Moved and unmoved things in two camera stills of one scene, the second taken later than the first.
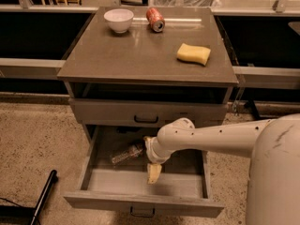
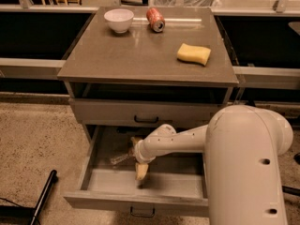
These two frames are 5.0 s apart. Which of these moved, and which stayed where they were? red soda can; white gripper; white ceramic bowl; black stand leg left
Moved: white gripper
Stayed: black stand leg left; white ceramic bowl; red soda can
